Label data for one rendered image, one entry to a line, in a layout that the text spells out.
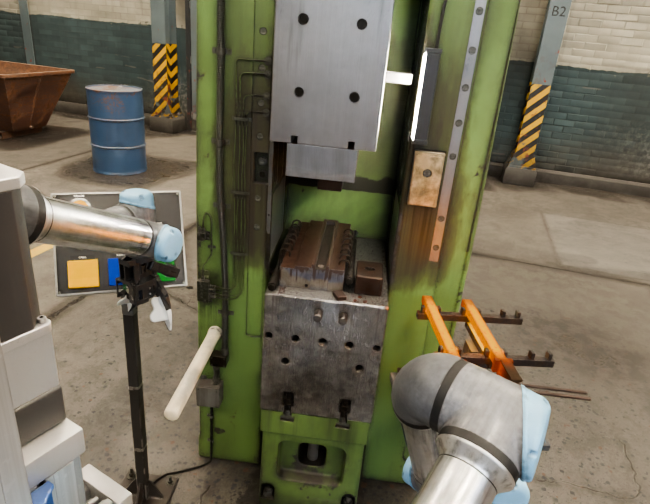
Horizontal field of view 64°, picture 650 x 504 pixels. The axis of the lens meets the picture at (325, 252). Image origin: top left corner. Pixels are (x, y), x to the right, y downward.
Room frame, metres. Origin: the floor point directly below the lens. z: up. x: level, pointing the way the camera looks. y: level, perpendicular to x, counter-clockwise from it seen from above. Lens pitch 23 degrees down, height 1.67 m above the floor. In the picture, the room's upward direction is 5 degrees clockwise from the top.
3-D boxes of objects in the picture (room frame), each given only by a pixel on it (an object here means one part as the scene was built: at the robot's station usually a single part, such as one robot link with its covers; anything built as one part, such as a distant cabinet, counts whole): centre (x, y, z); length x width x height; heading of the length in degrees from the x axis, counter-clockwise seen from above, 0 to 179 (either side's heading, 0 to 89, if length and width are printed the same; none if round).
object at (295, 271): (1.65, 0.02, 0.96); 0.42 x 0.20 x 0.09; 177
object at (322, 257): (1.65, 0.00, 0.99); 0.42 x 0.05 x 0.01; 177
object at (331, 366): (1.66, -0.03, 0.69); 0.56 x 0.38 x 0.45; 177
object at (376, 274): (1.49, -0.15, 0.95); 0.12 x 0.08 x 0.06; 177
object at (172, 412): (1.37, 0.38, 0.62); 0.44 x 0.05 x 0.05; 177
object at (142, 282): (1.12, 0.45, 1.07); 0.09 x 0.08 x 0.12; 151
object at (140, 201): (1.13, 0.45, 1.23); 0.09 x 0.08 x 0.11; 159
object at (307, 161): (1.65, 0.02, 1.32); 0.42 x 0.20 x 0.10; 177
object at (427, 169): (1.55, -0.29, 1.27); 0.09 x 0.02 x 0.17; 87
